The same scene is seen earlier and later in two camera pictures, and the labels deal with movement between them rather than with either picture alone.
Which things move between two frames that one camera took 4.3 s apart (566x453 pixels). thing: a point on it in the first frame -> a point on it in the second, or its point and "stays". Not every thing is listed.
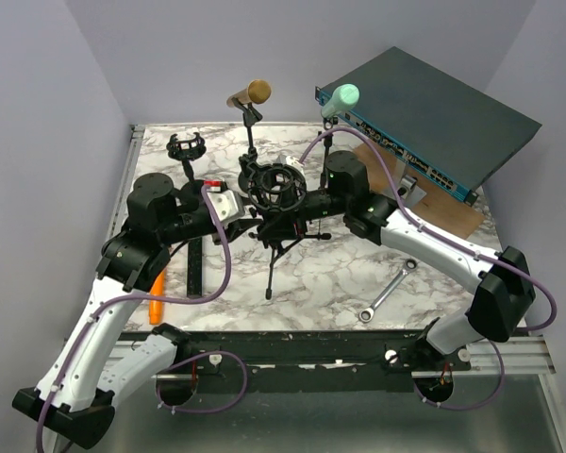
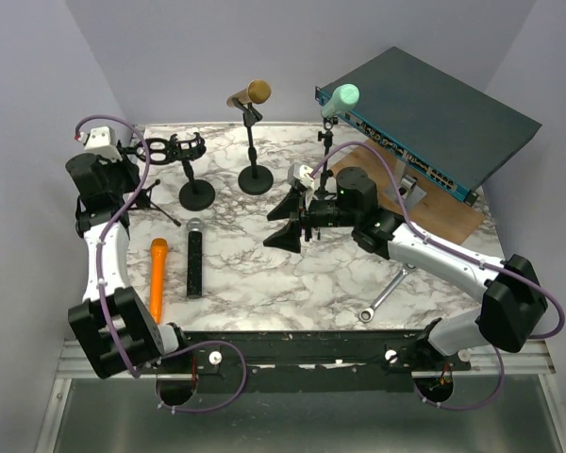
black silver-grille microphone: (194, 268) stays
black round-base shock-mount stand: (188, 150) stays
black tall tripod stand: (327, 140) stays
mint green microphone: (344, 97) stays
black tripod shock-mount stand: (274, 192) -> (159, 152)
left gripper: (234, 228) -> (129, 169)
